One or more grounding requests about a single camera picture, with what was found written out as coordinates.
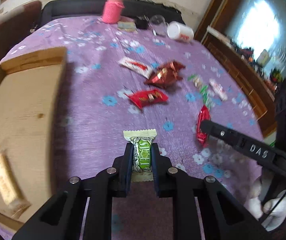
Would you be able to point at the white plastic cup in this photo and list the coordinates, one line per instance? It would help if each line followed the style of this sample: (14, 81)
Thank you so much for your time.
(180, 32)

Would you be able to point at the pink knit-covered bottle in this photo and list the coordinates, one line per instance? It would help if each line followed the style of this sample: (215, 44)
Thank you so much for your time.
(112, 11)

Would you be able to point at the shallow cardboard tray box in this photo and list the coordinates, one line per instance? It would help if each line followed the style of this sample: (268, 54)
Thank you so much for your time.
(29, 90)

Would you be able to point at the white red striped packet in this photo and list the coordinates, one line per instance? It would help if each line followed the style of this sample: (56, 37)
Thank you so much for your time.
(218, 89)

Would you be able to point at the purple floral tablecloth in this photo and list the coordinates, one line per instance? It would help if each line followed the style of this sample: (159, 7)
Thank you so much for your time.
(111, 135)

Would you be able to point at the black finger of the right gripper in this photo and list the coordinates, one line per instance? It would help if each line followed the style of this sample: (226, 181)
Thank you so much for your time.
(266, 156)

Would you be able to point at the small black object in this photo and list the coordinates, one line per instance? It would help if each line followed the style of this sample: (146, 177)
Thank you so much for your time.
(141, 23)

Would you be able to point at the green twisted candy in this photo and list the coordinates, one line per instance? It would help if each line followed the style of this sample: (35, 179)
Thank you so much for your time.
(203, 89)

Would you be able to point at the white red snack packet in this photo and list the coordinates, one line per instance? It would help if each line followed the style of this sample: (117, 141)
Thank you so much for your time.
(136, 66)

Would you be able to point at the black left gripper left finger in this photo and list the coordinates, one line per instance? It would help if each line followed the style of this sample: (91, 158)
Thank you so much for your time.
(82, 209)

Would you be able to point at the dark red foil snack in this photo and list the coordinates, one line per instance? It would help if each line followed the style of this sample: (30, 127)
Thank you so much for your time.
(166, 75)

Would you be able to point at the small card booklet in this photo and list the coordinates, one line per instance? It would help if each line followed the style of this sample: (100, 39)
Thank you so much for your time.
(127, 26)

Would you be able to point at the red rectangular snack packet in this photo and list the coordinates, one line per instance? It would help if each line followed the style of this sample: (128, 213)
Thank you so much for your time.
(201, 135)

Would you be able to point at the black leather sofa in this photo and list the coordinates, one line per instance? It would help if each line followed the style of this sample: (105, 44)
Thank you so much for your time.
(132, 9)

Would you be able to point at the clear-wrapped biscuit bar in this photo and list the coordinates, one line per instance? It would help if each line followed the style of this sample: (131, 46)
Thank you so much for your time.
(10, 192)

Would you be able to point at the clear plastic cup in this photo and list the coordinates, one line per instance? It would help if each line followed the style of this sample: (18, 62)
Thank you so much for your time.
(158, 25)

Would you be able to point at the white gloved hand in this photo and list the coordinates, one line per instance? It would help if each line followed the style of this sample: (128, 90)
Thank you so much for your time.
(275, 208)

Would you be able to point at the red cartoon snack packet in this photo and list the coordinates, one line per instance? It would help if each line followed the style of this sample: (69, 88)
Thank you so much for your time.
(145, 98)

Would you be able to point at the brown armchair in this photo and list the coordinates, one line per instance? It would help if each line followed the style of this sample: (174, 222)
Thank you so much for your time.
(16, 25)

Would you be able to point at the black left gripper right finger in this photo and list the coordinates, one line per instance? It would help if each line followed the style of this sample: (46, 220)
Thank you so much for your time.
(202, 208)

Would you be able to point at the green white snack packet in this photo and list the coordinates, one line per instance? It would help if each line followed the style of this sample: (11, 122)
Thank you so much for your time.
(142, 141)

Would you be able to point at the wooden tv cabinet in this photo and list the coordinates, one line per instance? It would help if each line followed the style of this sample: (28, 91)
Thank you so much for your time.
(252, 85)

